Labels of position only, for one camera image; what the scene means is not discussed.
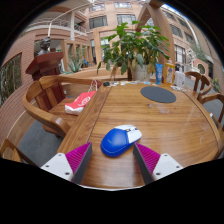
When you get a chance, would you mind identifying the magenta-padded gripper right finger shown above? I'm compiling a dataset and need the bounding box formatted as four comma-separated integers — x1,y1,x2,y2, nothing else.
133,142,184,185

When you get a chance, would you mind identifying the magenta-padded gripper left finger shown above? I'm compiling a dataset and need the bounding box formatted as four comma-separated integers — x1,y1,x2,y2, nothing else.
40,142,93,185

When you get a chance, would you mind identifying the blue and white computer mouse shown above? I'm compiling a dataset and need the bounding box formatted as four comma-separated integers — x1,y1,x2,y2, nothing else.
100,124,143,158

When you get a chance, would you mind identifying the round dark grey mouse pad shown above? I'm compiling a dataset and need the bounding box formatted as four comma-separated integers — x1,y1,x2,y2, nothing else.
140,85,177,104

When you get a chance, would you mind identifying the wooden armchair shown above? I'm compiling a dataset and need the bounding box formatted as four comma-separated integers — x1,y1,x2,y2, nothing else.
0,138,38,167
22,75,101,138

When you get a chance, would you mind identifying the red and white bag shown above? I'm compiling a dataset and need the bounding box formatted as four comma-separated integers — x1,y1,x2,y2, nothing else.
64,79,99,116

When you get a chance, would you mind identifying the white pump bottle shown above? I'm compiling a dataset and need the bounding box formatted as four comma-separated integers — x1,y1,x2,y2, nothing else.
174,64,186,89

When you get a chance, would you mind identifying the long wooden planter box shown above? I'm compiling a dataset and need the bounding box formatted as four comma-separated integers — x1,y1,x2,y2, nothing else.
63,66,129,82

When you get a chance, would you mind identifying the blue squeeze tube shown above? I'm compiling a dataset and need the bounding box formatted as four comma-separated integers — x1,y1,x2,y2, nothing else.
155,62,164,85

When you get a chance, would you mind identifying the yellow dish soap bottle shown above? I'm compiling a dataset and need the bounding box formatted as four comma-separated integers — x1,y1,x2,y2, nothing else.
163,59,176,86

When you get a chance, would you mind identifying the wooden chair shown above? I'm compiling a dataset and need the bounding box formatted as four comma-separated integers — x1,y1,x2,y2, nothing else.
184,70,203,93
199,93,224,131
196,74,213,101

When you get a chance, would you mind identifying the spiky green agave plant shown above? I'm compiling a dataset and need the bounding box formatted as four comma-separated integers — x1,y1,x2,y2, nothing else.
63,49,84,74

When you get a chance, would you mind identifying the dark red wooden podium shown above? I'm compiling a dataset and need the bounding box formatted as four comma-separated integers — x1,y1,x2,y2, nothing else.
25,51,66,104

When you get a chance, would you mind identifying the green plant in white pot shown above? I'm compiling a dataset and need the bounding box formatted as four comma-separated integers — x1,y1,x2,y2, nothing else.
97,20,171,82

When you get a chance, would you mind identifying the dark bust statue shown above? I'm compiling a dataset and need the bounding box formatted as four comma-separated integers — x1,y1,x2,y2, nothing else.
37,36,52,56

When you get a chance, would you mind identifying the white sculpture on pedestal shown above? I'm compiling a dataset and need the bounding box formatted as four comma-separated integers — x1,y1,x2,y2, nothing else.
186,49,198,73

